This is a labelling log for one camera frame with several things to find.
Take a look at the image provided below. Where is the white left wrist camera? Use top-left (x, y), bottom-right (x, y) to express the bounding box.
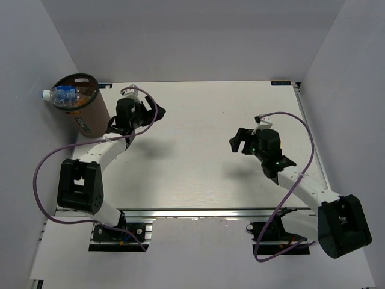
top-left (120, 84), bottom-right (142, 104)

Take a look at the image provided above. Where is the aluminium right side rail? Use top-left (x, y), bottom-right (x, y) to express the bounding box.
top-left (293, 82), bottom-right (340, 203)

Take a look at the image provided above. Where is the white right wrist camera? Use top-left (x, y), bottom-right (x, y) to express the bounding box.
top-left (251, 114), bottom-right (273, 135)

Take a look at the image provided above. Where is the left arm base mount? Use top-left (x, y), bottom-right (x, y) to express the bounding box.
top-left (88, 219), bottom-right (152, 253)

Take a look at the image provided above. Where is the brown cylindrical bin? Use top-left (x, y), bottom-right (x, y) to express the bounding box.
top-left (52, 73), bottom-right (110, 138)

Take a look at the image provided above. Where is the clear bottle blue-white cap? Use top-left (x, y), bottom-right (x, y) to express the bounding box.
top-left (41, 85), bottom-right (78, 107)

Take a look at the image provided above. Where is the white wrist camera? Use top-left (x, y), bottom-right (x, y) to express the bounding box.
top-left (120, 84), bottom-right (142, 104)
top-left (251, 114), bottom-right (273, 135)

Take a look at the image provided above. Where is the small sticker near bin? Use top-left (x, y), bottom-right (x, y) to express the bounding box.
top-left (99, 83), bottom-right (113, 89)

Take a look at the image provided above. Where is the aluminium rail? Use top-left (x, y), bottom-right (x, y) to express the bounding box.
top-left (293, 82), bottom-right (340, 203)
top-left (122, 208), bottom-right (273, 218)

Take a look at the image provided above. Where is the blue table label sticker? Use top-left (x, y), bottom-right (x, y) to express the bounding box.
top-left (271, 81), bottom-right (292, 86)

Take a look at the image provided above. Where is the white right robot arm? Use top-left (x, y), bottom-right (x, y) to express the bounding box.
top-left (229, 128), bottom-right (372, 259)

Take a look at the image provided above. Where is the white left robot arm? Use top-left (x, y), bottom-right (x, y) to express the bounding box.
top-left (57, 96), bottom-right (166, 240)

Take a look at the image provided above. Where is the aluminium front rail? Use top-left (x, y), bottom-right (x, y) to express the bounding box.
top-left (122, 208), bottom-right (273, 218)

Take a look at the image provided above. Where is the blue label clear bottle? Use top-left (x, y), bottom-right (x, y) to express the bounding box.
top-left (56, 86), bottom-right (96, 108)

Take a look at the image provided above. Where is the orange juice bottle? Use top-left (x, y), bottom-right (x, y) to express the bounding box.
top-left (74, 89), bottom-right (95, 107)

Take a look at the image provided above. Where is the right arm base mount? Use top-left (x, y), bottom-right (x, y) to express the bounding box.
top-left (245, 207), bottom-right (310, 256)

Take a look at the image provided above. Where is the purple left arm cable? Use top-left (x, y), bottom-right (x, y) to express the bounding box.
top-left (32, 84), bottom-right (159, 252)

